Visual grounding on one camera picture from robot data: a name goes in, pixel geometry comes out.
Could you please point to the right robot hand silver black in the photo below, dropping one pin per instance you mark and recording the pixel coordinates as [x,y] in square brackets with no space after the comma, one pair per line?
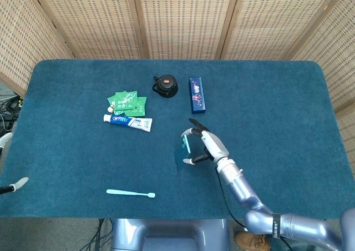
[213,145]

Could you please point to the smartphone with teal case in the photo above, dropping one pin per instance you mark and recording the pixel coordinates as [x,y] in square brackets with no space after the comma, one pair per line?
[181,156]

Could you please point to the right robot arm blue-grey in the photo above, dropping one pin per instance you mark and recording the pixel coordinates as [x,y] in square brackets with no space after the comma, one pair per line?
[241,187]

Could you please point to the blue rectangular carton box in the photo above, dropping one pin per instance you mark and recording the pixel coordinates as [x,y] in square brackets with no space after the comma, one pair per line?
[198,95]

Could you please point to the teal table cloth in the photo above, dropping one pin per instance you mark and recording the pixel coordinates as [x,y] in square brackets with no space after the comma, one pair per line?
[277,109]

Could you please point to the green sachet small print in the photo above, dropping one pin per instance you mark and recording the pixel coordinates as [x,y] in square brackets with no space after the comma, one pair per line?
[140,109]

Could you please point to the white blue toothpaste tube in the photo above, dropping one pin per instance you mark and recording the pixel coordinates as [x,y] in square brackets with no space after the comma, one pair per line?
[130,122]

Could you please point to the blue-grey robot torso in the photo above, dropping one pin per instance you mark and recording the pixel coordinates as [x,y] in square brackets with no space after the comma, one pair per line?
[172,234]

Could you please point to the green sachet mostly covered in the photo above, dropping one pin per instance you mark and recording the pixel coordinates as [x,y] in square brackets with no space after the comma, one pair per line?
[119,112]

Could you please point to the light blue toothbrush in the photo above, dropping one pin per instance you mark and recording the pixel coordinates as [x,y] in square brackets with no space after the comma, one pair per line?
[124,192]

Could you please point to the brown leather shoe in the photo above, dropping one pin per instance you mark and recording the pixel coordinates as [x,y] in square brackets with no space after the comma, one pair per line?
[251,241]

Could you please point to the green sachet large white print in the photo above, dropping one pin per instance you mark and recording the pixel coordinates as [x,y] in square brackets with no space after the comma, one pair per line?
[122,99]

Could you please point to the small beige charm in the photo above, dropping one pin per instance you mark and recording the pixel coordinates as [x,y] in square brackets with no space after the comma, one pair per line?
[111,107]

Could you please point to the woven bamboo screen panel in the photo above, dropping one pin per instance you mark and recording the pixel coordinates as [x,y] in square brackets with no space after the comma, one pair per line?
[271,20]
[183,20]
[22,40]
[97,20]
[341,54]

